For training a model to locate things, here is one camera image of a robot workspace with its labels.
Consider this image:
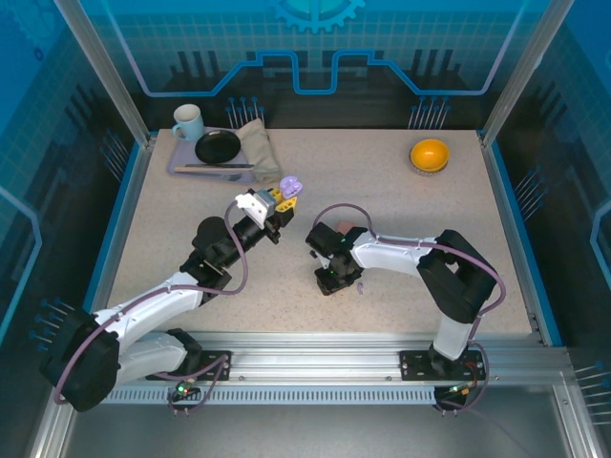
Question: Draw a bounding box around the purple earbud charging case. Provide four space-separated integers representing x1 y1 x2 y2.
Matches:
278 175 306 199

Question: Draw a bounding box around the grey metal fork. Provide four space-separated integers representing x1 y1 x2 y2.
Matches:
190 172 242 183

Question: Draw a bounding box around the black plate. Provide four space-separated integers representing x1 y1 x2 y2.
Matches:
194 129 242 166

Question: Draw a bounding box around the lavender tray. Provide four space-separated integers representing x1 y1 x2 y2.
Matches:
166 126 257 185

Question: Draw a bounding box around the beige folded cloth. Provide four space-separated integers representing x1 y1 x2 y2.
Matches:
237 117 284 186

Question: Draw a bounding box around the orange bowl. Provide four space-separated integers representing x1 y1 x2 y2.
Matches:
410 138 451 173

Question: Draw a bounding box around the light blue mug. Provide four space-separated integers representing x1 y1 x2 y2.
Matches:
171 103 206 143

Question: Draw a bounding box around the aluminium mounting rail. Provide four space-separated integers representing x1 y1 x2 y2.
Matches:
114 332 569 383

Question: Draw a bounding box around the slotted grey cable duct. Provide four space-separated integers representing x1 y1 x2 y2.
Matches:
102 386 438 406

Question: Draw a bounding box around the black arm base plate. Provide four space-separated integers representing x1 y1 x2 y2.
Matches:
145 350 233 382
398 349 487 382

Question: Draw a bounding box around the woven coaster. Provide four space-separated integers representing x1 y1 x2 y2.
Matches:
411 159 450 179

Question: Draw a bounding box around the power connector with LED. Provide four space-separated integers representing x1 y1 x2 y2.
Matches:
174 379 200 402
446 381 478 402

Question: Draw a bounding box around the aluminium frame post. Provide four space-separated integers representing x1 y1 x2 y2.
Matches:
479 0 574 150
53 0 158 150

